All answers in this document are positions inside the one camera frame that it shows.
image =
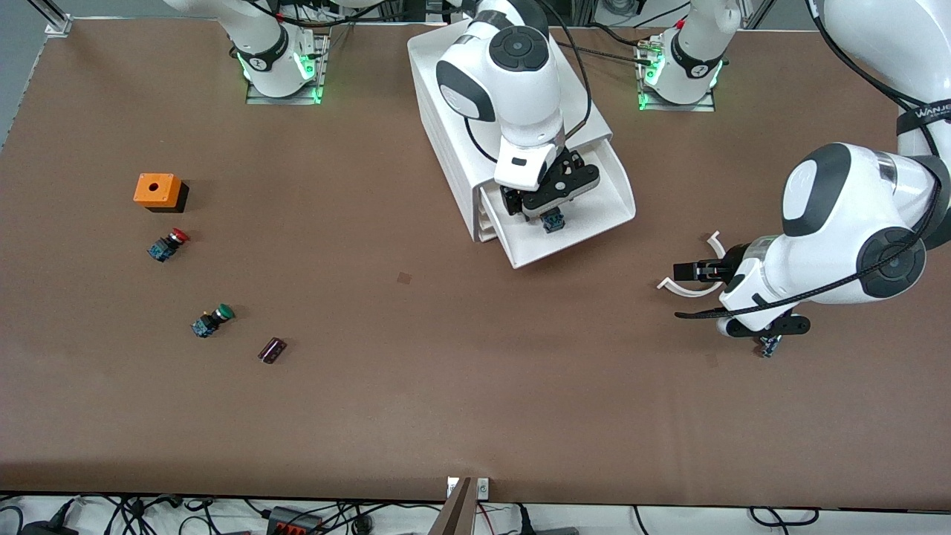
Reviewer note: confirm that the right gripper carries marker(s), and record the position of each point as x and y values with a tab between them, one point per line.
512	200

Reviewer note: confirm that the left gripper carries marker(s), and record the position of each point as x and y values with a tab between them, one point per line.
726	269

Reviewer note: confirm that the yellow push button blue base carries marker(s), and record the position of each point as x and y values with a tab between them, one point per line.
552	221

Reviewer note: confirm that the white cabinet drawer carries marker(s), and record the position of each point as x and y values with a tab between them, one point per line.
488	224
594	215
487	212
489	235

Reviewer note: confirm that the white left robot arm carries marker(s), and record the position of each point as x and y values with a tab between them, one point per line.
839	215

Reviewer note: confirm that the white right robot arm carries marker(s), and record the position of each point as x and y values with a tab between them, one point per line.
275	52

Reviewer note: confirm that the white drawer cabinet housing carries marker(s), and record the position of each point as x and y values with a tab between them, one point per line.
446	134

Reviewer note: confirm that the green push button blue base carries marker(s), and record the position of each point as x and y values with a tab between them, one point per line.
212	319

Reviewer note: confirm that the red push button blue base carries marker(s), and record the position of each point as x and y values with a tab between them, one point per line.
167	245

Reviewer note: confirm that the orange button box black base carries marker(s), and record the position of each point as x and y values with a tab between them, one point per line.
154	189

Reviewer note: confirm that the small blue potentiometer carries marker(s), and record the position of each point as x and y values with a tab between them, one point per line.
769	347

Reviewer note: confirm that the purple cylindrical capacitor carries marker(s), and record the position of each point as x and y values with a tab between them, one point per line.
272	351

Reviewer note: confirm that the black power strip red switches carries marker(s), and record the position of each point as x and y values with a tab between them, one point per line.
293	524

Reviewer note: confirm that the silver aluminium corner profile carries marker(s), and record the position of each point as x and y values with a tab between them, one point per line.
58	26

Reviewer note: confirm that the black power adapter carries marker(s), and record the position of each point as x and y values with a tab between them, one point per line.
48	529

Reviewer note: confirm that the white semicircular plastic bracket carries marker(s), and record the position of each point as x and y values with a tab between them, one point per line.
680	290

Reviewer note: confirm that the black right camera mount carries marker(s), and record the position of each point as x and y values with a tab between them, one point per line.
572	178

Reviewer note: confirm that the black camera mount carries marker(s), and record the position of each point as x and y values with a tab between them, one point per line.
572	178
787	325

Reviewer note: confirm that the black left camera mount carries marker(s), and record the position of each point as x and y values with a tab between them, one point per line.
787	325

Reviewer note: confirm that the grey left arm base plate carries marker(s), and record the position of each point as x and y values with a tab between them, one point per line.
702	106

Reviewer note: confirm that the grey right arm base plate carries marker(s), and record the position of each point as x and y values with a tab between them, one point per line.
260	96

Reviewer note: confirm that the brown aluminium profile post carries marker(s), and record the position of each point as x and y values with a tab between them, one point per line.
457	513

